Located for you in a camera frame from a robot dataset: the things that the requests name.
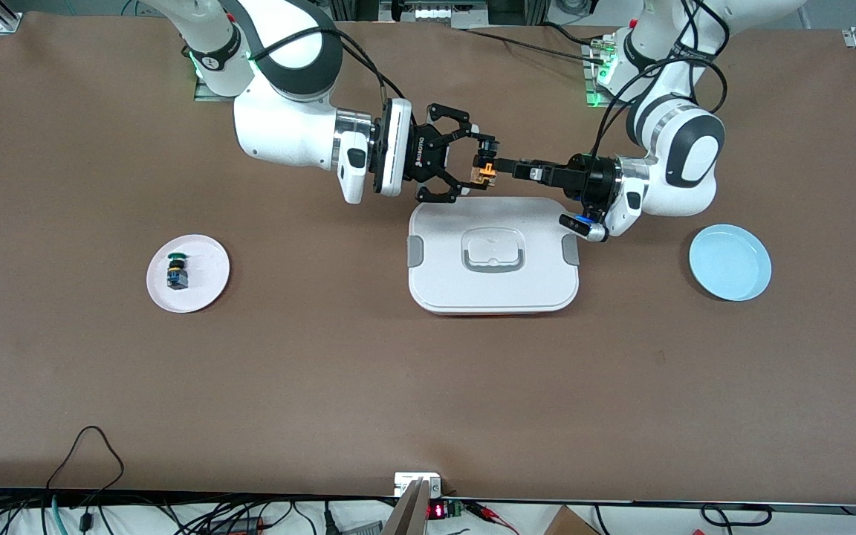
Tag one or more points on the orange push button switch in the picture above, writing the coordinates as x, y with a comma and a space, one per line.
484, 165

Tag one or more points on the white round plate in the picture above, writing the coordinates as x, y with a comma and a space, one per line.
205, 286

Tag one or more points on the green push button switch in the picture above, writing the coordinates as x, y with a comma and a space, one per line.
177, 276

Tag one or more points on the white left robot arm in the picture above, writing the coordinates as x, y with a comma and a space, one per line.
688, 163

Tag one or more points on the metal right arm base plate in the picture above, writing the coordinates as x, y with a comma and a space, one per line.
201, 93

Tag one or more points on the metal rack behind table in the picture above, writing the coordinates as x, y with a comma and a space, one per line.
435, 11

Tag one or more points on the grey slanted beam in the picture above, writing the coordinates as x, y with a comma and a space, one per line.
407, 513

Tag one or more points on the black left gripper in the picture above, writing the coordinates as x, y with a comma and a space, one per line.
590, 180

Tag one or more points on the white metal bracket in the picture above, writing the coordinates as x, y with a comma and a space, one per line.
403, 481

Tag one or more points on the brown cardboard box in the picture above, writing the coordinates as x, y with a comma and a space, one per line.
569, 522

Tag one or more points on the circuit board red display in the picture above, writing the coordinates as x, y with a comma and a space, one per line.
443, 510

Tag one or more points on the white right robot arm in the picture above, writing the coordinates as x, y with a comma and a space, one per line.
279, 126

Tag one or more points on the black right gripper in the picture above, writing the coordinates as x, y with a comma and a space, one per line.
425, 156

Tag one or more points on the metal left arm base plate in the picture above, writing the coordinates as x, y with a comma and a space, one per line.
590, 89

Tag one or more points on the light blue round plate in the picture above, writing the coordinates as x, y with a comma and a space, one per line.
730, 264

